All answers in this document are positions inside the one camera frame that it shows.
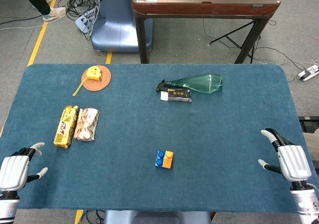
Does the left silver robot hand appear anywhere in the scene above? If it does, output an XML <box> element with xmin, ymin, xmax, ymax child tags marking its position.
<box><xmin>0</xmin><ymin>142</ymin><xmax>48</xmax><ymax>192</ymax></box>

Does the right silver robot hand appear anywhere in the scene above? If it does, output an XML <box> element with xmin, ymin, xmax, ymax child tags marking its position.
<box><xmin>258</xmin><ymin>128</ymin><xmax>313</xmax><ymax>182</ymax></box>

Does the orange toy block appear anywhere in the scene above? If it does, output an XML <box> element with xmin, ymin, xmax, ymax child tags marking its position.
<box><xmin>162</xmin><ymin>150</ymin><xmax>174</xmax><ymax>169</ymax></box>

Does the blue toy block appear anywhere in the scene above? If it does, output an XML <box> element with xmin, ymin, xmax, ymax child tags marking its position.
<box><xmin>155</xmin><ymin>150</ymin><xmax>165</xmax><ymax>168</ymax></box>

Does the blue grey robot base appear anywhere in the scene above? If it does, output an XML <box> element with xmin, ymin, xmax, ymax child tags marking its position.
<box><xmin>90</xmin><ymin>0</ymin><xmax>155</xmax><ymax>53</ymax></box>

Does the brown fabric object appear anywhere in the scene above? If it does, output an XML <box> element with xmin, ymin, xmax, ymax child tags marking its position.
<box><xmin>303</xmin><ymin>132</ymin><xmax>319</xmax><ymax>170</ymax></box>

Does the black flat device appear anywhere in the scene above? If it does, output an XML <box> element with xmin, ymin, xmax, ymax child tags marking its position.
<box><xmin>298</xmin><ymin>115</ymin><xmax>319</xmax><ymax>133</ymax></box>

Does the yellow snack package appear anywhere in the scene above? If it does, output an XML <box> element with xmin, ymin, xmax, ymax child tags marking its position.
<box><xmin>53</xmin><ymin>105</ymin><xmax>79</xmax><ymax>149</ymax></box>

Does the white red-patterned snack package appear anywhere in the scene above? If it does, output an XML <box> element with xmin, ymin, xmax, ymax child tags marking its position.
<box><xmin>73</xmin><ymin>107</ymin><xmax>101</xmax><ymax>142</ymax></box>

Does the white power strip with plugs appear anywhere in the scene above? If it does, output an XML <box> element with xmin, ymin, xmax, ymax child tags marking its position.
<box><xmin>296</xmin><ymin>64</ymin><xmax>319</xmax><ymax>82</ymax></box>

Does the green transparent spray bottle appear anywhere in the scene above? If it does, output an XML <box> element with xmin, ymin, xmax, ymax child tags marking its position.
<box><xmin>156</xmin><ymin>73</ymin><xmax>223</xmax><ymax>95</ymax></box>

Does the yellow tape measure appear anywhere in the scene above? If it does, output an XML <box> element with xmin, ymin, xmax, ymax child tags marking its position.
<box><xmin>72</xmin><ymin>66</ymin><xmax>103</xmax><ymax>97</ymax></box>

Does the round woven orange coaster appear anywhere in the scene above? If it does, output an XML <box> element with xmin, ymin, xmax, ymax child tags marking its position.
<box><xmin>81</xmin><ymin>65</ymin><xmax>112</xmax><ymax>92</ymax></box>

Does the black and white small carton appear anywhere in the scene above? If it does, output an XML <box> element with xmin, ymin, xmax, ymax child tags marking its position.
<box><xmin>160</xmin><ymin>89</ymin><xmax>193</xmax><ymax>103</ymax></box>

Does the blue felt table cover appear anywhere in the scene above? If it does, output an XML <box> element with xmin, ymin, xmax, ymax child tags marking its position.
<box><xmin>0</xmin><ymin>64</ymin><xmax>319</xmax><ymax>214</ymax></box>

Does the grey blue robot torso base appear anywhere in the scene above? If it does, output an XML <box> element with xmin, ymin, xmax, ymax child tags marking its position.
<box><xmin>103</xmin><ymin>210</ymin><xmax>212</xmax><ymax>224</ymax></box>

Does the white sneaker with orange accents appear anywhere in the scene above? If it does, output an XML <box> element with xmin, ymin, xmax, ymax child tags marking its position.
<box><xmin>42</xmin><ymin>6</ymin><xmax>67</xmax><ymax>22</ymax></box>

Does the white blue power strip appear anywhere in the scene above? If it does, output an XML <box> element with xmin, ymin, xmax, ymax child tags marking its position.
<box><xmin>75</xmin><ymin>6</ymin><xmax>99</xmax><ymax>34</ymax></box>

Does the brown mahjong table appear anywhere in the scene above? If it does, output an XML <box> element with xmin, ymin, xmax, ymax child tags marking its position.
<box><xmin>131</xmin><ymin>0</ymin><xmax>282</xmax><ymax>64</ymax></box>

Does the black cable bundle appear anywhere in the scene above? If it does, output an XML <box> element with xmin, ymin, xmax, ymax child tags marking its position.
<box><xmin>57</xmin><ymin>0</ymin><xmax>100</xmax><ymax>42</ymax></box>

